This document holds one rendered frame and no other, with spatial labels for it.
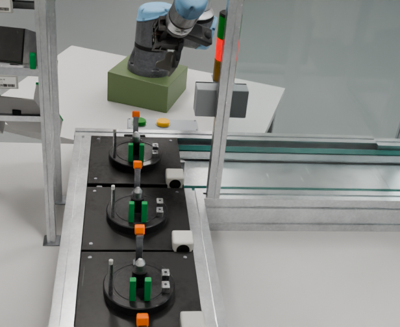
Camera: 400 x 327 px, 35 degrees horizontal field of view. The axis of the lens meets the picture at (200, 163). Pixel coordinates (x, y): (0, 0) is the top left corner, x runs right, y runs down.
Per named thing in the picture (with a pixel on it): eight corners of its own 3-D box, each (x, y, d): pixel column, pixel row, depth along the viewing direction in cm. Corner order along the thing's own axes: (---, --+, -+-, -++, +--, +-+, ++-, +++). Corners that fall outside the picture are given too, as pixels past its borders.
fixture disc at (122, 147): (109, 145, 171) (109, 138, 170) (160, 145, 173) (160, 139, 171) (108, 172, 159) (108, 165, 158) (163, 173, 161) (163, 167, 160)
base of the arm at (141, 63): (137, 57, 227) (139, 31, 222) (176, 67, 224) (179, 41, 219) (120, 71, 214) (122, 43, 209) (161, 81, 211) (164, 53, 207)
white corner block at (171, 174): (164, 180, 161) (165, 167, 159) (182, 181, 162) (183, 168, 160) (165, 191, 158) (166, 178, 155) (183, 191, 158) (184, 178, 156)
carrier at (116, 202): (86, 193, 154) (86, 149, 147) (184, 194, 157) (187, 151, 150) (80, 257, 133) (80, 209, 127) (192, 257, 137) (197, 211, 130)
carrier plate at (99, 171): (91, 141, 175) (91, 134, 174) (176, 143, 178) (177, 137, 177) (87, 189, 155) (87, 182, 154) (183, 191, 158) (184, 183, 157)
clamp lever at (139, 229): (134, 259, 127) (134, 224, 126) (143, 259, 128) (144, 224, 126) (134, 265, 124) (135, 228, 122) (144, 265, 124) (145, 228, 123)
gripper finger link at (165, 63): (152, 74, 179) (156, 47, 173) (172, 75, 181) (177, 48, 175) (153, 80, 177) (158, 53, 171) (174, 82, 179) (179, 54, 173)
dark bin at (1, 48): (6, 64, 158) (8, 34, 157) (57, 69, 157) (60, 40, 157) (-40, 58, 130) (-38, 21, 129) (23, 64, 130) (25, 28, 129)
